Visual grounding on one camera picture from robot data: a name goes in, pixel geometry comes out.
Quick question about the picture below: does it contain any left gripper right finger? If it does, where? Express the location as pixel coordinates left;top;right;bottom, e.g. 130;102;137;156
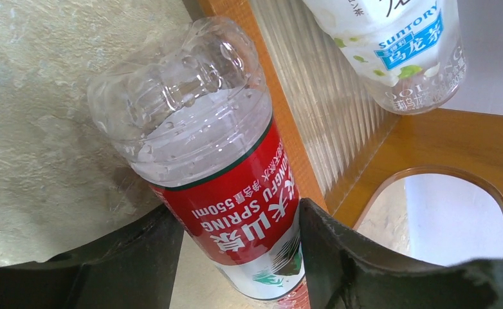
299;198;503;308

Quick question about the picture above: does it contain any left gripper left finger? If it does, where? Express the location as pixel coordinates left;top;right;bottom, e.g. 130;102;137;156
0;206;184;308

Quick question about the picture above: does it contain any red label bottle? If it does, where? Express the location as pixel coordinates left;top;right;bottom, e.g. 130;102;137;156
87;16;310;308

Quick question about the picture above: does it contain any wooden three-tier shelf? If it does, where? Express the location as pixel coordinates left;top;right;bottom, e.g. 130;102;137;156
199;1;503;247

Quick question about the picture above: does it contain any clear bottle on shelf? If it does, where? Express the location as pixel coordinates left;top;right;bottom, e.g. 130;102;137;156
306;0;467;115

